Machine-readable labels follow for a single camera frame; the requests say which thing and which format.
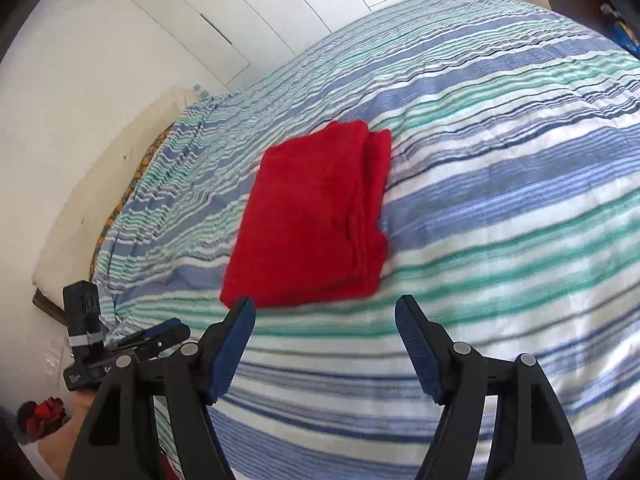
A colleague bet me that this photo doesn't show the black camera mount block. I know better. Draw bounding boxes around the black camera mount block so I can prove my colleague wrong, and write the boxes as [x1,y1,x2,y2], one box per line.
[63,281,104,367]

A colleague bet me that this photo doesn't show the orange patterned bedsheet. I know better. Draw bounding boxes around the orange patterned bedsheet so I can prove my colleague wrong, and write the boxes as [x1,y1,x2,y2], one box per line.
[88,124,172,278]

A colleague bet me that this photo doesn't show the red sweater with white rabbit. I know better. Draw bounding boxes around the red sweater with white rabbit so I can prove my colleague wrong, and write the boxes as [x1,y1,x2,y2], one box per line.
[220,120,392,308]

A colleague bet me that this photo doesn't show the cream padded headboard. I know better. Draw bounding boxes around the cream padded headboard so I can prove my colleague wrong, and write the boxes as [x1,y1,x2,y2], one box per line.
[32,88,198,324]

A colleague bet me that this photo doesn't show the blue green striped bedspread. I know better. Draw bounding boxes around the blue green striped bedspread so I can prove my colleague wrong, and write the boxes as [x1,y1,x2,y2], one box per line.
[92,0,639,479]

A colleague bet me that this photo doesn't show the pile of clothes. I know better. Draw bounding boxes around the pile of clothes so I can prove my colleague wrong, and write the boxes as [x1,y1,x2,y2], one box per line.
[600,3,640,58]

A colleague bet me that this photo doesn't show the red bag on floor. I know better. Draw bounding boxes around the red bag on floor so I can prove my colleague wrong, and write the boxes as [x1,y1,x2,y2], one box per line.
[16,396,67,442]

